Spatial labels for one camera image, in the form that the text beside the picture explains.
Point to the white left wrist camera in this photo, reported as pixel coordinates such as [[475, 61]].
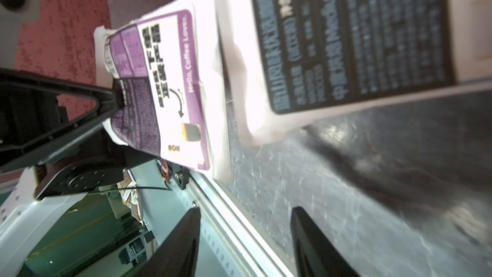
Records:
[[14, 13]]

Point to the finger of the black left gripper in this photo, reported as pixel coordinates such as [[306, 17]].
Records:
[[50, 144]]

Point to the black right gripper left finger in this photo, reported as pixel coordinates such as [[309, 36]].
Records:
[[178, 254]]

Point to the purple coffee bag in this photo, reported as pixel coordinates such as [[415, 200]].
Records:
[[169, 66]]

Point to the aluminium mounting rail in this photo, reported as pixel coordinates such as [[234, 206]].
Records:
[[231, 243]]

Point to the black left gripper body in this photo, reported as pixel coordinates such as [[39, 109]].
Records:
[[94, 163]]

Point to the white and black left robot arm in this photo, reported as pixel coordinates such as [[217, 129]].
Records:
[[26, 220]]

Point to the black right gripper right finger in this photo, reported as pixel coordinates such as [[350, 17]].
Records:
[[314, 253]]

